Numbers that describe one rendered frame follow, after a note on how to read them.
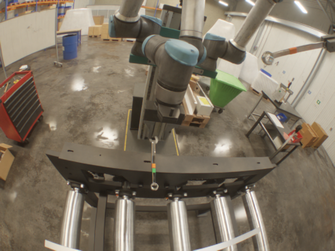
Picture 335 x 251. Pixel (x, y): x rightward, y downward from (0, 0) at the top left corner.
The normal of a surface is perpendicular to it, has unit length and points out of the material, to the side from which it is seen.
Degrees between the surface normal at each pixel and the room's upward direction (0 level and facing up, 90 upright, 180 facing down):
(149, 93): 90
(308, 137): 90
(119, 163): 0
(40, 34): 90
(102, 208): 0
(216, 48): 90
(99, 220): 0
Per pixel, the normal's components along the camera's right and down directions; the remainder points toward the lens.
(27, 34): 0.91, 0.40
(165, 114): 0.24, -0.70
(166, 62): -0.71, 0.34
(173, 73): -0.18, 0.65
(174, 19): 0.12, 0.70
